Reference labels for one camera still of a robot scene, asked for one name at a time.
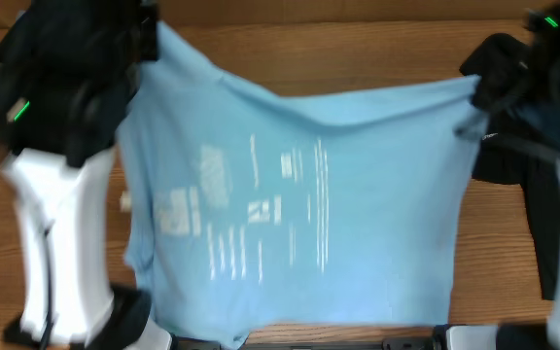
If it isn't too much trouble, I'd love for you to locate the black unfolded garment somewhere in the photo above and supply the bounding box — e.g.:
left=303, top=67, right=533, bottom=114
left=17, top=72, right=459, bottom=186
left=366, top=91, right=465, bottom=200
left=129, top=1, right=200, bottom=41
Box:
left=460, top=33, right=560, bottom=300

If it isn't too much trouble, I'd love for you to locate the light blue t-shirt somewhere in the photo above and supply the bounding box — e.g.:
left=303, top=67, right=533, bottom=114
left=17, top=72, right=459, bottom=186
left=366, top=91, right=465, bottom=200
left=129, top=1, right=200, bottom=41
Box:
left=118, top=24, right=485, bottom=349

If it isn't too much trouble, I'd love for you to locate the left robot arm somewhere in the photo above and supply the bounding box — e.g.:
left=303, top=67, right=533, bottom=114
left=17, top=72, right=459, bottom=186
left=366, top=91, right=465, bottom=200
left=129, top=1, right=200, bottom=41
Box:
left=0, top=0, right=178, bottom=350

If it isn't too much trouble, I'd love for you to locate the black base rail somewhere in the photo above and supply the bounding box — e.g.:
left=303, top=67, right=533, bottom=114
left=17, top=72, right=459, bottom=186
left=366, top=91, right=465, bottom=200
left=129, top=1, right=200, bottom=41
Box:
left=172, top=324, right=505, bottom=350

